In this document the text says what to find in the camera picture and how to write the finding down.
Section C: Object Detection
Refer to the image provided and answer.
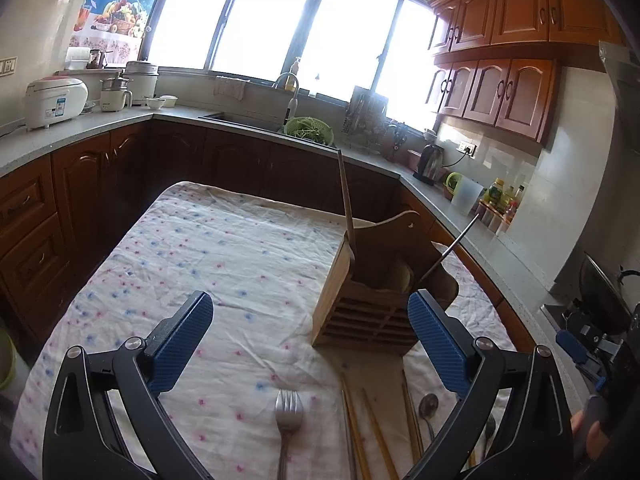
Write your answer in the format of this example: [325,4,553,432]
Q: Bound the steel spoon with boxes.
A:
[418,392,439,441]

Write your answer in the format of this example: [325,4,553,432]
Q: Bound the small dark spoon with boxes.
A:
[482,414,497,460]

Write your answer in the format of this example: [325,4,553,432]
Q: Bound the steel chopstick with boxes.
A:
[341,389,358,480]
[418,214,480,284]

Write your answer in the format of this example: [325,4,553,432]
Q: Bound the steel fork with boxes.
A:
[274,389,304,480]

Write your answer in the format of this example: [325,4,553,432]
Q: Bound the person's right hand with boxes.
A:
[570,408,610,460]

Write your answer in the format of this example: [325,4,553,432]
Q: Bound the floral white tablecloth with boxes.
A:
[8,180,519,480]

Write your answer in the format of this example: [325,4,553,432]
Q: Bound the black wok on stove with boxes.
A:
[578,254,639,335]

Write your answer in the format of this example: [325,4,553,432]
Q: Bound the wooden utensil holder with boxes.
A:
[311,210,459,356]

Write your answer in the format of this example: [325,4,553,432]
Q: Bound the condiment bottles group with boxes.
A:
[478,178,525,233]

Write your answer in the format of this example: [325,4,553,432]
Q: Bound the translucent plastic pitcher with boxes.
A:
[451,176,484,214]

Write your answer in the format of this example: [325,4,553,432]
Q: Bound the lower wooden cabinets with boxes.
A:
[0,119,536,361]

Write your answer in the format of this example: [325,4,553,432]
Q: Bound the wooden cabinets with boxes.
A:
[0,119,536,361]
[427,0,626,145]

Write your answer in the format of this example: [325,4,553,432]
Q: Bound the steel electric kettle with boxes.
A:
[413,143,445,185]

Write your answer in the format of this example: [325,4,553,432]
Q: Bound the dish drying rack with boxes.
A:
[342,86,390,150]

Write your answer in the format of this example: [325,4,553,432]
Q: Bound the white blender jug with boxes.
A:
[100,76,132,113]

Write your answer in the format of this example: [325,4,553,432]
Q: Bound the green vegetable colander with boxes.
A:
[283,117,334,146]

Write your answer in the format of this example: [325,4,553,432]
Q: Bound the steel sink faucet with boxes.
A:
[272,71,302,126]

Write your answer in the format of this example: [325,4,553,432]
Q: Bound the white electric pot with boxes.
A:
[122,61,158,106]

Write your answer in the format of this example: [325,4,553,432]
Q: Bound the white rice cooker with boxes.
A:
[25,76,88,130]

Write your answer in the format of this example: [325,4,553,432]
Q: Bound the upper wooden cabinets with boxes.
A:
[427,0,626,145]

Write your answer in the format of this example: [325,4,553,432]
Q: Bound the steel range hood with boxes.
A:
[599,41,640,154]

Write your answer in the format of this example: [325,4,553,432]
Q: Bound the tropical fruit poster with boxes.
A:
[67,0,155,67]

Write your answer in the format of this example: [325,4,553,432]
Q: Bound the wall power outlet strip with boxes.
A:
[0,56,17,77]

